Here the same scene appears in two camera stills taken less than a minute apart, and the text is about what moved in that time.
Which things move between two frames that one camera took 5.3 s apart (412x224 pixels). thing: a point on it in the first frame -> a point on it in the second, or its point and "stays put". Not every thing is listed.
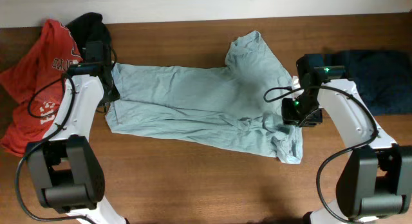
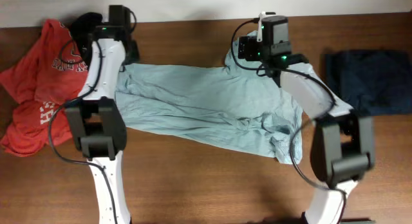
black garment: x=88 y=27 stays put
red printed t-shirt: x=31 y=89 stays put
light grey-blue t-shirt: x=237 y=106 stays put
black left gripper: x=114 y=95 -> x=135 y=55
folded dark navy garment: x=383 y=78 stays put
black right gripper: x=288 y=116 -> x=249 y=44
